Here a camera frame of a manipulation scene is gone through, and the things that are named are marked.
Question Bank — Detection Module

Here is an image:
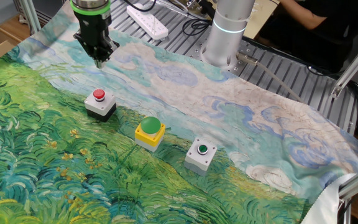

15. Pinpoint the black coiled cable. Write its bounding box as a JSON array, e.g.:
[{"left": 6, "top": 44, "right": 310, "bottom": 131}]
[{"left": 181, "top": 17, "right": 213, "bottom": 37}]

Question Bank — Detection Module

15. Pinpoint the bare forearm of person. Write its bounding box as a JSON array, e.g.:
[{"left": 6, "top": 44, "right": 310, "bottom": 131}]
[{"left": 277, "top": 0, "right": 329, "bottom": 30}]

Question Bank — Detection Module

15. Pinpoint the green dome button yellow box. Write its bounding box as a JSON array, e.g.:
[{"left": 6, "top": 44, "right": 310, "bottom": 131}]
[{"left": 134, "top": 116, "right": 167, "bottom": 152}]

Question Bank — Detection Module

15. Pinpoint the small green button grey box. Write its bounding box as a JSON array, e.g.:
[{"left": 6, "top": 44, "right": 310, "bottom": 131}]
[{"left": 184, "top": 138, "right": 218, "bottom": 177}]

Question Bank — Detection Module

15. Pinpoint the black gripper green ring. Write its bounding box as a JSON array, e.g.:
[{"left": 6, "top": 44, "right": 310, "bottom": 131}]
[{"left": 70, "top": 0, "right": 120, "bottom": 68}]

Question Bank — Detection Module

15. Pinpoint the painted landscape cloth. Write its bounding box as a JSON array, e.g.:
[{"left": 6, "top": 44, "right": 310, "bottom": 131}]
[{"left": 0, "top": 0, "right": 358, "bottom": 224}]

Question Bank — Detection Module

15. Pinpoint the black power adapter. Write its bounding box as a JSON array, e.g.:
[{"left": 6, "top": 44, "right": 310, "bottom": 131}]
[{"left": 197, "top": 0, "right": 216, "bottom": 19}]

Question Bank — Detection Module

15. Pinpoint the tan cardboard sheet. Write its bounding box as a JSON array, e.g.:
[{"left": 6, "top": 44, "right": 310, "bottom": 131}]
[{"left": 243, "top": 0, "right": 281, "bottom": 40}]

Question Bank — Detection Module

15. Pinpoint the grey hose with metal connector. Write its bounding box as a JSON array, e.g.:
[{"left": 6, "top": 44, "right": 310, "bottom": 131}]
[{"left": 235, "top": 51, "right": 306, "bottom": 104}]

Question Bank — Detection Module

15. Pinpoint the white power strip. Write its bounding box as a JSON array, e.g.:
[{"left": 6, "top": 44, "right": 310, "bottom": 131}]
[{"left": 126, "top": 3, "right": 170, "bottom": 41}]

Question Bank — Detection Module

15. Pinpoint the person in black shirt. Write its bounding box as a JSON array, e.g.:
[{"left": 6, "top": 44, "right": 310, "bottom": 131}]
[{"left": 293, "top": 0, "right": 358, "bottom": 41}]

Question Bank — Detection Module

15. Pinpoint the red button white black box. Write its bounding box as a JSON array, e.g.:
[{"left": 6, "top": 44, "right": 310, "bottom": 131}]
[{"left": 84, "top": 88, "right": 117, "bottom": 123}]

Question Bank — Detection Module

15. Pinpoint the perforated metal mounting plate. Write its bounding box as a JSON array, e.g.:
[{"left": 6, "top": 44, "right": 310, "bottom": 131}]
[{"left": 178, "top": 30, "right": 262, "bottom": 78}]

